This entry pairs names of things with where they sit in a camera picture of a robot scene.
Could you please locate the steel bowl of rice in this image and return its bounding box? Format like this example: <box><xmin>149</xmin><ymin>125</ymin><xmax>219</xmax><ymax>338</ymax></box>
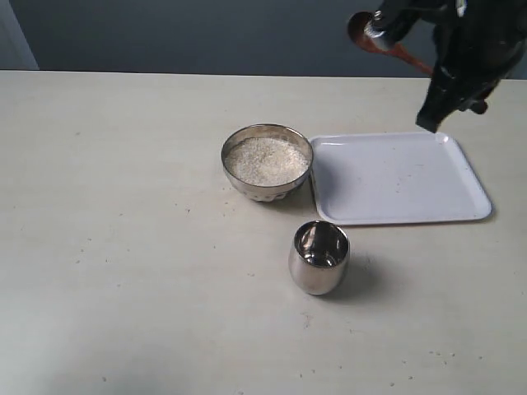
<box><xmin>221</xmin><ymin>123</ymin><xmax>314</xmax><ymax>202</ymax></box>

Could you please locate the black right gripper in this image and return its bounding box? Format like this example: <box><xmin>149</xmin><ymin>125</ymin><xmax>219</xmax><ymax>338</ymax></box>
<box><xmin>364</xmin><ymin>1</ymin><xmax>526</xmax><ymax>132</ymax></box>

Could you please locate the brown wooden spoon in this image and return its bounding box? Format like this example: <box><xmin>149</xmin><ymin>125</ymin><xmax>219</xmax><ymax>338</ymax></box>
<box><xmin>347</xmin><ymin>12</ymin><xmax>488</xmax><ymax>116</ymax></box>

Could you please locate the shiny steel cup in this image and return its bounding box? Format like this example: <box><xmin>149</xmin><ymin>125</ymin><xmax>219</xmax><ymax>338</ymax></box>
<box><xmin>288</xmin><ymin>221</ymin><xmax>351</xmax><ymax>296</ymax></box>

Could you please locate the white rectangular tray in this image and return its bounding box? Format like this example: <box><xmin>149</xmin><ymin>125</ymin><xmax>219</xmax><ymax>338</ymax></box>
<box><xmin>310</xmin><ymin>132</ymin><xmax>492</xmax><ymax>226</ymax></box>

